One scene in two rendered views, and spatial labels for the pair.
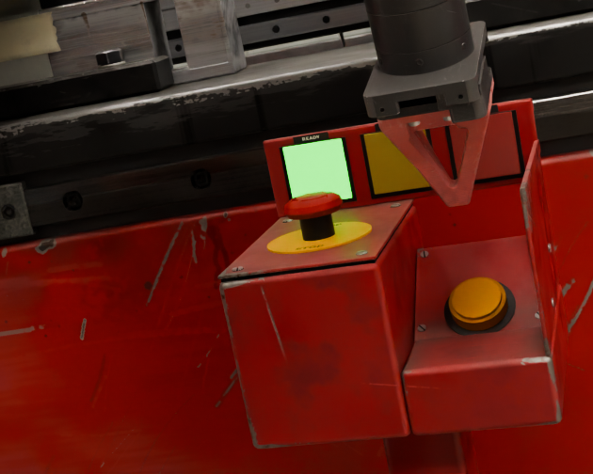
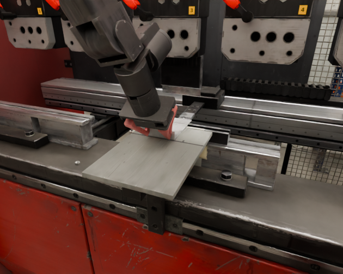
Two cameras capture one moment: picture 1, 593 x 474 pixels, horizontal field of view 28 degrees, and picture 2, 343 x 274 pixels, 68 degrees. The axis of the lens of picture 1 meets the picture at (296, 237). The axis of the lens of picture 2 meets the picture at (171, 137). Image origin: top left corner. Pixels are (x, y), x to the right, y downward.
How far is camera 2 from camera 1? 0.71 m
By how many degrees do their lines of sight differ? 17
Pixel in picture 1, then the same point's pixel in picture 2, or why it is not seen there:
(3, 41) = not seen: hidden behind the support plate
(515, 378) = not seen: outside the picture
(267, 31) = (273, 137)
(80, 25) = (217, 154)
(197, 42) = (261, 176)
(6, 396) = (158, 267)
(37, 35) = not seen: hidden behind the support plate
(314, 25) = (292, 141)
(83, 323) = (190, 263)
